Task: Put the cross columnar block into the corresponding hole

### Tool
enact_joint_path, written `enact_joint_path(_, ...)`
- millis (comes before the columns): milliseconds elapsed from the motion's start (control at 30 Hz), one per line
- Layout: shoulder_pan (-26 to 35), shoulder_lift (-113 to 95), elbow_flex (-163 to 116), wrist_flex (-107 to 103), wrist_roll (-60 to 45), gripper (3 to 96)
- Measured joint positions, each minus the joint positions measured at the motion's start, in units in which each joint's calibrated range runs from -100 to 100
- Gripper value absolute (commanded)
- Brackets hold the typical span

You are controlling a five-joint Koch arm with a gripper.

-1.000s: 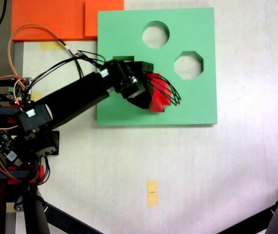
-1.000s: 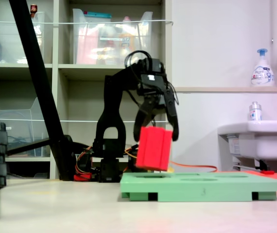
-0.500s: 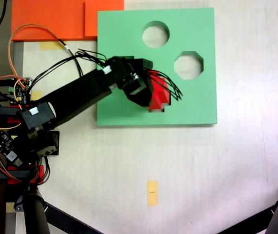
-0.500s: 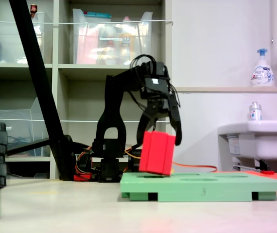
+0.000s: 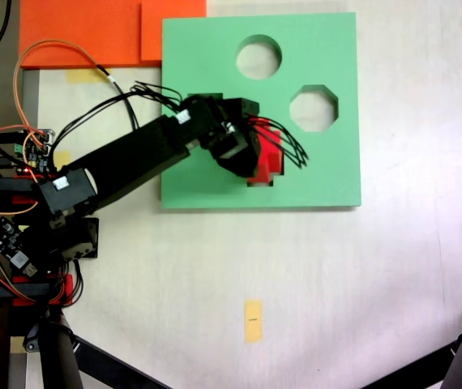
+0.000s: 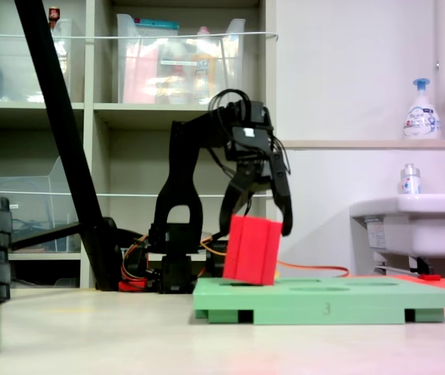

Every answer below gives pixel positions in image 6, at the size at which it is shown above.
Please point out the red cross columnar block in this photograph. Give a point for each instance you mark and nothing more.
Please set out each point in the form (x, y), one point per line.
(251, 250)

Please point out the green shape hole board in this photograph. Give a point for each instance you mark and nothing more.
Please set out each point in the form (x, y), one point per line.
(324, 302)

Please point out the yellow bottle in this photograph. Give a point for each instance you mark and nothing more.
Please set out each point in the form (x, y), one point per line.
(203, 66)

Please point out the clear storage bin with goods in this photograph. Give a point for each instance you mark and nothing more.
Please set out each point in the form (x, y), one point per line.
(168, 66)

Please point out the beige shelf unit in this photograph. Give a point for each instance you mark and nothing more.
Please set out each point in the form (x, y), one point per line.
(136, 117)

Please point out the small clear sanitizer bottle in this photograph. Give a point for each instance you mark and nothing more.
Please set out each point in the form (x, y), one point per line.
(410, 181)

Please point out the white sink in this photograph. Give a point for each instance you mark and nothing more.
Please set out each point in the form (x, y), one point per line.
(421, 226)

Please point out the white blue soap pump bottle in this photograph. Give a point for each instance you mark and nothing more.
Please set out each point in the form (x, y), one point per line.
(421, 117)

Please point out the small red piece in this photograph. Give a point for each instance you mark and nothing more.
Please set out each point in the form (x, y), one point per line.
(429, 277)

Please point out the thin black tripod strut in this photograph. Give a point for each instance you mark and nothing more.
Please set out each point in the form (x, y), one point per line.
(43, 236)

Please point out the thick black tripod leg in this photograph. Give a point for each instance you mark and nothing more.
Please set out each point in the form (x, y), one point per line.
(56, 101)

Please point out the empty clear storage bin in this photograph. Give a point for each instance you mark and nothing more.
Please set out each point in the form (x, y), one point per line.
(19, 203)

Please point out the brown bottle top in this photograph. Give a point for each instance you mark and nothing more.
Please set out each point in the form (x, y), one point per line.
(54, 15)

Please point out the beige wall ledge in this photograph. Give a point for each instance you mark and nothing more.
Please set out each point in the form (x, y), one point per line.
(343, 144)

